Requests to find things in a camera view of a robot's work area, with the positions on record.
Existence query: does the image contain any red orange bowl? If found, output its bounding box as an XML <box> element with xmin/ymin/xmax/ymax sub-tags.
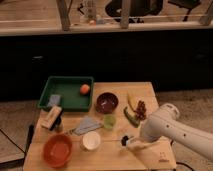
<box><xmin>42</xmin><ymin>134</ymin><xmax>72</xmax><ymax>168</ymax></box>

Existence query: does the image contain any red grapes bunch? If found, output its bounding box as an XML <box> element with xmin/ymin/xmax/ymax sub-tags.
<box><xmin>135</xmin><ymin>101</ymin><xmax>146</xmax><ymax>120</ymax></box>

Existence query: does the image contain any black cable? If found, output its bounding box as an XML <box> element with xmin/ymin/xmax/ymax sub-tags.
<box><xmin>170</xmin><ymin>139</ymin><xmax>196</xmax><ymax>171</ymax></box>

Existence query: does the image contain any white cup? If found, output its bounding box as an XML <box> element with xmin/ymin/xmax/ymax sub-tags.
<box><xmin>81</xmin><ymin>131</ymin><xmax>101</xmax><ymax>151</ymax></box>

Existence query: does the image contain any wooden table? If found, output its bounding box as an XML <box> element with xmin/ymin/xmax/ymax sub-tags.
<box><xmin>22</xmin><ymin>81</ymin><xmax>178</xmax><ymax>171</ymax></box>

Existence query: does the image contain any yellow banana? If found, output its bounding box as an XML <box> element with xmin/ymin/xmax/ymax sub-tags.
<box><xmin>127</xmin><ymin>93</ymin><xmax>138</xmax><ymax>111</ymax></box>

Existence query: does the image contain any grey metal spatula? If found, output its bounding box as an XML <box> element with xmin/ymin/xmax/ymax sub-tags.
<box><xmin>68</xmin><ymin>116</ymin><xmax>102</xmax><ymax>135</ymax></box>

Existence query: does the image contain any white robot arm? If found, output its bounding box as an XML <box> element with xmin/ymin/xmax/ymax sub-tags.
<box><xmin>140</xmin><ymin>103</ymin><xmax>213</xmax><ymax>162</ymax></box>

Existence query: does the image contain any orange fruit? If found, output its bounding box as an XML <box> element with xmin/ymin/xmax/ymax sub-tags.
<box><xmin>80</xmin><ymin>84</ymin><xmax>90</xmax><ymax>95</ymax></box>

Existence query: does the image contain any green cup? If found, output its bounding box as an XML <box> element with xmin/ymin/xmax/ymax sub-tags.
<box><xmin>103</xmin><ymin>114</ymin><xmax>116</xmax><ymax>130</ymax></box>

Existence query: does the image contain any white dish brush black head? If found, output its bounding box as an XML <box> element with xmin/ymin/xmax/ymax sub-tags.
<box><xmin>120</xmin><ymin>135</ymin><xmax>156</xmax><ymax>148</ymax></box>

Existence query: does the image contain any green plastic tray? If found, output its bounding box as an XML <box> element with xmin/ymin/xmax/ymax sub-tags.
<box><xmin>38</xmin><ymin>76</ymin><xmax>94</xmax><ymax>112</ymax></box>

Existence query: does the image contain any purple bowl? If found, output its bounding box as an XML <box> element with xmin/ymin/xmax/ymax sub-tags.
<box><xmin>96</xmin><ymin>92</ymin><xmax>119</xmax><ymax>114</ymax></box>

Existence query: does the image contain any blue sponge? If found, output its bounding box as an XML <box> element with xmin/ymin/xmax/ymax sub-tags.
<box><xmin>47</xmin><ymin>94</ymin><xmax>61</xmax><ymax>107</ymax></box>

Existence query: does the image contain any wooden block brush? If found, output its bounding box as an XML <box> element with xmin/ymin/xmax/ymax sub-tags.
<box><xmin>41</xmin><ymin>106</ymin><xmax>62</xmax><ymax>129</ymax></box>

